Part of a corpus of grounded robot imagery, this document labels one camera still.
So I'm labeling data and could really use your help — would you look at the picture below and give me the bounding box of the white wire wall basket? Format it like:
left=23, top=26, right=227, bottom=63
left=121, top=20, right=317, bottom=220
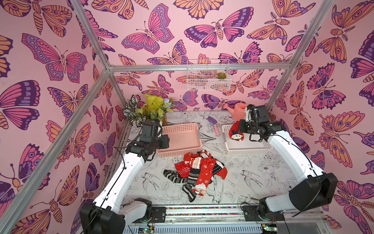
left=185, top=63, right=232, bottom=92

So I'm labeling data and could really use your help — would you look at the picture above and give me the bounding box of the black white striped sock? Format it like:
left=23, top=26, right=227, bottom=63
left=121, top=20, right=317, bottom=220
left=182, top=183, right=196, bottom=202
left=163, top=170, right=188, bottom=184

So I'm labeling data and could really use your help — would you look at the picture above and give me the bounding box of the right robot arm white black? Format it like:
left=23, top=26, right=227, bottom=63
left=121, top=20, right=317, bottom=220
left=239, top=104, right=338, bottom=220

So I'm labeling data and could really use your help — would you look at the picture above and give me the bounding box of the red penguin sock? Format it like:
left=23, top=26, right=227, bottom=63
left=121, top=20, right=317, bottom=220
left=229, top=121, right=244, bottom=141

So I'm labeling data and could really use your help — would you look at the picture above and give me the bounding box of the purple pink garden trowel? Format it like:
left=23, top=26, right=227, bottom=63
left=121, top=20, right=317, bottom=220
left=207, top=116, right=220, bottom=137

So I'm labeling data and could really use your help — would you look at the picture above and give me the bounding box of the red patterned sock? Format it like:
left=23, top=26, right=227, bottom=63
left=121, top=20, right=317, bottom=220
left=175, top=161, right=191, bottom=178

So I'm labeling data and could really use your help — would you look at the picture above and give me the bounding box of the artificial plant bouquet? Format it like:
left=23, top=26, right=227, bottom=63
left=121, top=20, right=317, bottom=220
left=122, top=94, right=175, bottom=127

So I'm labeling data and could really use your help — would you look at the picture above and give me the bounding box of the white plastic basket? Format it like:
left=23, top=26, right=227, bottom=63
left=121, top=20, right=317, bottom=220
left=222, top=124, right=273, bottom=156

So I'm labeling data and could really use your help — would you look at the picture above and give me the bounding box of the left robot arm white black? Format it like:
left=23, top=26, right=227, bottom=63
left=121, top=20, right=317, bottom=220
left=79, top=121, right=170, bottom=234

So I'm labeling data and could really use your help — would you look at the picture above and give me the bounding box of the red snowflake santa sock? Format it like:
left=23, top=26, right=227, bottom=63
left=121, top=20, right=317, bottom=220
left=192, top=158, right=216, bottom=196

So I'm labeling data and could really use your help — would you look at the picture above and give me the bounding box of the pink plastic basket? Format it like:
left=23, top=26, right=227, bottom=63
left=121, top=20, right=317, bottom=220
left=156, top=123, right=203, bottom=158

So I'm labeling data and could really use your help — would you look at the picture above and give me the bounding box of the small green succulent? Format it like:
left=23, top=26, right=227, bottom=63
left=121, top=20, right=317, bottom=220
left=216, top=72, right=227, bottom=80

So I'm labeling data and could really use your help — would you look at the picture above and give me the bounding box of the black white striped sock lower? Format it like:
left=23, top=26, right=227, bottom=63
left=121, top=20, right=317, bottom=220
left=182, top=183, right=196, bottom=202

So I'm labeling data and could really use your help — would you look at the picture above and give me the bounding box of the black white striped sock left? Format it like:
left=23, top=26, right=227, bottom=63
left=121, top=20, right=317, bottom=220
left=163, top=170, right=188, bottom=184

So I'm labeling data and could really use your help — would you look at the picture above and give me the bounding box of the pink watering can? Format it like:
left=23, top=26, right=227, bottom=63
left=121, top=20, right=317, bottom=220
left=223, top=103, right=246, bottom=121

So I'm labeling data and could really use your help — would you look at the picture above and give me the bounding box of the red sock right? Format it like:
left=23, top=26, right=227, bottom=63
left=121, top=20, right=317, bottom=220
left=212, top=165, right=228, bottom=180

